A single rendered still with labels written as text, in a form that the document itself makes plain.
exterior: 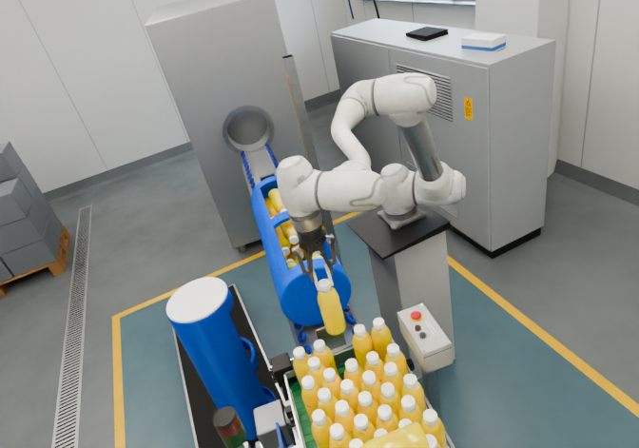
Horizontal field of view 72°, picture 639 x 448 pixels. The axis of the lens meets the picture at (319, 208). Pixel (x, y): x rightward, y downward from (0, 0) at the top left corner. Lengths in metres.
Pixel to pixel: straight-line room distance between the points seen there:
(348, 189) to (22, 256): 4.24
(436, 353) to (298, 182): 0.73
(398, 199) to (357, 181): 0.98
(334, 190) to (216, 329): 1.09
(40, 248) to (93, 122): 2.21
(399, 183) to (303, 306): 0.71
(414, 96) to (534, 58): 1.60
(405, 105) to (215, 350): 1.31
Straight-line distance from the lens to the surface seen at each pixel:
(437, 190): 1.96
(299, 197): 1.16
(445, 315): 2.58
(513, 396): 2.76
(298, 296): 1.72
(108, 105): 6.54
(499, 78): 2.89
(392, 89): 1.55
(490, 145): 3.00
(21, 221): 4.88
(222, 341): 2.07
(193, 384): 2.99
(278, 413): 1.77
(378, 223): 2.20
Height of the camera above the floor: 2.27
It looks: 31 degrees down
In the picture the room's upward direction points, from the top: 14 degrees counter-clockwise
